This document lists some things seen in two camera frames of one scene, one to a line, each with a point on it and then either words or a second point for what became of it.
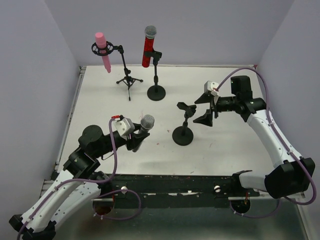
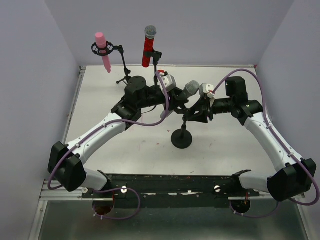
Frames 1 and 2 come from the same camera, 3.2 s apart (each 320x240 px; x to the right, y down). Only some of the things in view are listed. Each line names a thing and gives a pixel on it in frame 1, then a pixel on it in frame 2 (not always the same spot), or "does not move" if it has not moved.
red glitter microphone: (150, 32) does not move
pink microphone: (101, 43) does not move
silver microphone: (147, 122) → (190, 88)
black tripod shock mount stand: (109, 48) does not move
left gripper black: (129, 141) → (175, 97)
